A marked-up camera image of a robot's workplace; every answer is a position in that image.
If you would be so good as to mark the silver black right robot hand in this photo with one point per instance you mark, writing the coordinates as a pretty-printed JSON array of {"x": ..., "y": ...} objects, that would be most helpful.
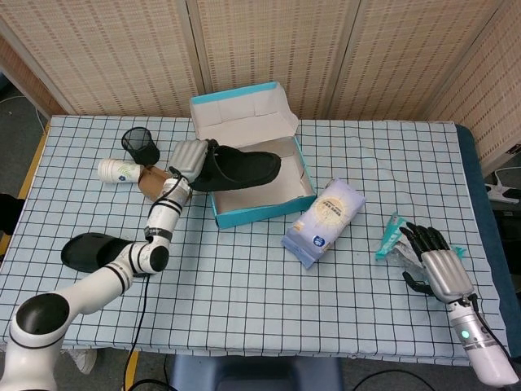
[{"x": 445, "y": 273}]

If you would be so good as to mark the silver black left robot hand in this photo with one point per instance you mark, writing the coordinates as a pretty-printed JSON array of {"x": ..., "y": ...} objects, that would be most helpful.
[{"x": 189, "y": 159}]

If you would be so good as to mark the black rubber slipper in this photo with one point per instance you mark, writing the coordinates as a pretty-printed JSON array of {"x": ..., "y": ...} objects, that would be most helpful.
[
  {"x": 244, "y": 171},
  {"x": 89, "y": 252}
]

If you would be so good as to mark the blue cardboard shoe box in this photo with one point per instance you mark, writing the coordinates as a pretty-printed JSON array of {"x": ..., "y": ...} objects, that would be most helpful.
[{"x": 252, "y": 118}]

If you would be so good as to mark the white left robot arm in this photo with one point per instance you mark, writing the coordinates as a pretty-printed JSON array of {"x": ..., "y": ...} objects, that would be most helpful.
[{"x": 93, "y": 289}]

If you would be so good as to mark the brown paper takeout box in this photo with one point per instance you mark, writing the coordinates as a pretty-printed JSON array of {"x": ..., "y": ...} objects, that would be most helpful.
[{"x": 150, "y": 183}]

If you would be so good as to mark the black mesh pen holder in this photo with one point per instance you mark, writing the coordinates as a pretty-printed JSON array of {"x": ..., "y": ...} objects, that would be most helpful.
[{"x": 142, "y": 148}]

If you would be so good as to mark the teal plastic snack package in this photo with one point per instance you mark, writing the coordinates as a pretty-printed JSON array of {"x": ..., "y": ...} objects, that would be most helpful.
[{"x": 388, "y": 240}]

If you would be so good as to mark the white paper cup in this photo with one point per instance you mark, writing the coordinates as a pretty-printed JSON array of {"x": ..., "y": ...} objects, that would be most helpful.
[{"x": 116, "y": 171}]

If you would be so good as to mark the pale purple paper bag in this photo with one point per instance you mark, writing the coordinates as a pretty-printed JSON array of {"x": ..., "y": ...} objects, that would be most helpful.
[{"x": 329, "y": 212}]

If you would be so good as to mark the white blue checkered tablecloth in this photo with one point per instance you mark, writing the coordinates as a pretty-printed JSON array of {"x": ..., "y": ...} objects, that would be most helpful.
[{"x": 244, "y": 285}]

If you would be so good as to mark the woven bamboo folding screen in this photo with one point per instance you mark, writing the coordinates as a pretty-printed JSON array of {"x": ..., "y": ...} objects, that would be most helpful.
[{"x": 285, "y": 49}]

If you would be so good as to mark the black object at edge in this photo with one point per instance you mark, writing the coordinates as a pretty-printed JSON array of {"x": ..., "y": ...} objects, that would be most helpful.
[{"x": 8, "y": 212}]

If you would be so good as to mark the dark blue chair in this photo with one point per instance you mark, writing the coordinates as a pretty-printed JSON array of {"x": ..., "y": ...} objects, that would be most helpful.
[{"x": 252, "y": 374}]

